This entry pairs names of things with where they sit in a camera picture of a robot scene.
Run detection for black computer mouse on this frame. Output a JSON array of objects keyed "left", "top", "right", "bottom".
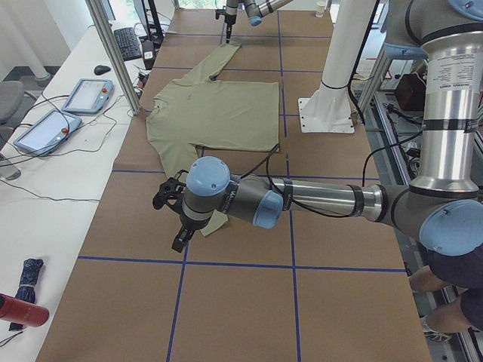
[{"left": 94, "top": 65, "right": 111, "bottom": 75}]

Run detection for teach pendant tablet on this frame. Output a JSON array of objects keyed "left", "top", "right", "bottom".
[
  {"left": 14, "top": 109, "right": 82, "bottom": 156},
  {"left": 61, "top": 78, "right": 113, "bottom": 115}
]

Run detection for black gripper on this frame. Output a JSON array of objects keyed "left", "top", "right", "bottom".
[
  {"left": 224, "top": 3, "right": 237, "bottom": 42},
  {"left": 171, "top": 216, "right": 200, "bottom": 252}
]

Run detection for near teach pendant tablet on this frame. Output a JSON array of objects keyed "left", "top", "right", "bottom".
[{"left": 14, "top": 109, "right": 82, "bottom": 156}]

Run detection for person legs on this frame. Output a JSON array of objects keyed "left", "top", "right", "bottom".
[{"left": 408, "top": 244, "right": 483, "bottom": 344}]

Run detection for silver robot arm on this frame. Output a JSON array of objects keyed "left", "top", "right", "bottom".
[
  {"left": 215, "top": 0, "right": 291, "bottom": 44},
  {"left": 172, "top": 1, "right": 482, "bottom": 257}
]

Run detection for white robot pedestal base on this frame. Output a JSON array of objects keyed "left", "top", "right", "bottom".
[{"left": 299, "top": 0, "right": 379, "bottom": 133}]

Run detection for far teach pendant tablet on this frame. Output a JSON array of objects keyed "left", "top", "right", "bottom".
[{"left": 61, "top": 78, "right": 113, "bottom": 115}]

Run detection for red cylindrical bottle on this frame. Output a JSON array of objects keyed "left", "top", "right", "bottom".
[{"left": 1, "top": 294, "right": 50, "bottom": 327}]

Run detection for paper cup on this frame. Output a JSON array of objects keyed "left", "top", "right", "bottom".
[{"left": 315, "top": 1, "right": 327, "bottom": 18}]

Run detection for black keyboard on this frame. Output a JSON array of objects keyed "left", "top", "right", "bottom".
[{"left": 113, "top": 27, "right": 143, "bottom": 61}]

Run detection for folded dark blue umbrella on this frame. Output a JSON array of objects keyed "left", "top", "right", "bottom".
[{"left": 8, "top": 257, "right": 45, "bottom": 333}]

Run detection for olive green long-sleeve shirt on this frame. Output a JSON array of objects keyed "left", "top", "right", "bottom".
[{"left": 146, "top": 43, "right": 283, "bottom": 232}]

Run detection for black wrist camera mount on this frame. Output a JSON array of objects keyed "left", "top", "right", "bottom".
[
  {"left": 215, "top": 7, "right": 226, "bottom": 20},
  {"left": 152, "top": 170, "right": 188, "bottom": 214}
]

